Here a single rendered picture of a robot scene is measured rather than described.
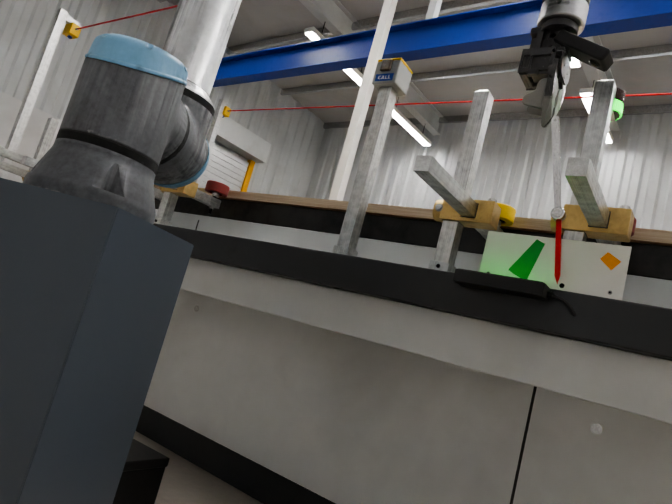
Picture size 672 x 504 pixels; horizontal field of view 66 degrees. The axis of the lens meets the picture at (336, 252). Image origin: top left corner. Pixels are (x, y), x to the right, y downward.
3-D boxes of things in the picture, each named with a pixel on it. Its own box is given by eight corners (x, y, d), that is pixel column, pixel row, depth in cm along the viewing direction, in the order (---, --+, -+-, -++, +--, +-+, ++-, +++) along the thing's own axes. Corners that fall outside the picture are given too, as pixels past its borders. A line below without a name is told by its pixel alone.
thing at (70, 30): (-8, 196, 243) (64, 6, 258) (-16, 195, 249) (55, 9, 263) (18, 205, 252) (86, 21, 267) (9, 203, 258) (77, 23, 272)
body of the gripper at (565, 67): (525, 94, 109) (538, 42, 111) (569, 93, 104) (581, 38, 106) (516, 74, 103) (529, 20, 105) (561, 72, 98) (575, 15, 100)
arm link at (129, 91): (36, 118, 74) (77, 9, 77) (90, 157, 91) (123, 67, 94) (139, 146, 74) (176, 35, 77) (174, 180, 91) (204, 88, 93)
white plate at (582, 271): (621, 301, 90) (631, 246, 92) (477, 277, 105) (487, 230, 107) (621, 301, 91) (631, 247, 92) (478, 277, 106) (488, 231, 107)
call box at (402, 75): (394, 84, 130) (401, 56, 131) (370, 86, 134) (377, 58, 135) (406, 98, 135) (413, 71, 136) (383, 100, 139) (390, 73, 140)
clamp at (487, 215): (489, 222, 107) (494, 199, 108) (429, 216, 115) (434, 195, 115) (497, 231, 112) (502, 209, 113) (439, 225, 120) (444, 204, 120)
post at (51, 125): (14, 218, 226) (52, 116, 233) (11, 217, 228) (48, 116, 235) (22, 220, 229) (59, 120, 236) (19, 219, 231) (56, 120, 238)
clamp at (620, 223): (627, 235, 93) (632, 208, 94) (548, 227, 101) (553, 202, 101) (630, 244, 97) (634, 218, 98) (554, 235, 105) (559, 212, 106)
